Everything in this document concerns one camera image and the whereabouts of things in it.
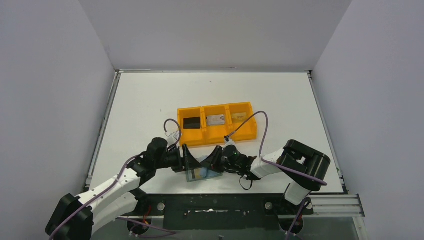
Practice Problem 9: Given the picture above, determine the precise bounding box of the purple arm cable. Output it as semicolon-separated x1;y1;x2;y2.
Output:
47;118;183;240
224;110;329;240

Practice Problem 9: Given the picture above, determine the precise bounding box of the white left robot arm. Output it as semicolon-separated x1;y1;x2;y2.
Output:
45;137;202;240

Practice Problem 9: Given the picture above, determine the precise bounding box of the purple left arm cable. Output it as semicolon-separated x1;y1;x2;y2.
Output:
47;118;183;240

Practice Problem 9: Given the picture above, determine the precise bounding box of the green card holder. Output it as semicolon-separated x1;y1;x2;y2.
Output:
185;167;223;183

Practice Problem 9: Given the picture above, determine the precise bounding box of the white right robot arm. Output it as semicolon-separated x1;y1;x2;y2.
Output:
200;138;331;206

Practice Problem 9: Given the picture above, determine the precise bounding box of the gold card with stripe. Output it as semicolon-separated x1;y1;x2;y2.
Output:
231;112;249;123

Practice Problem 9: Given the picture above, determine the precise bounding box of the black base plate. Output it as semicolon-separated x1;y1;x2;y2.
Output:
125;193;300;231

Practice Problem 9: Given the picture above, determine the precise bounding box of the yellow three-compartment bin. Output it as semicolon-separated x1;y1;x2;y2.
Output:
177;102;258;147

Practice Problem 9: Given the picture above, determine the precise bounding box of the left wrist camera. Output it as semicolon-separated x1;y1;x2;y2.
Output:
165;130;181;146

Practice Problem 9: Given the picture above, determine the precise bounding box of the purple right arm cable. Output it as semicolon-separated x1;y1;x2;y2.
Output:
224;110;329;240

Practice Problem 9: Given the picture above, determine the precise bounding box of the silver VIP card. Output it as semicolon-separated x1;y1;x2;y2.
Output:
206;114;226;126

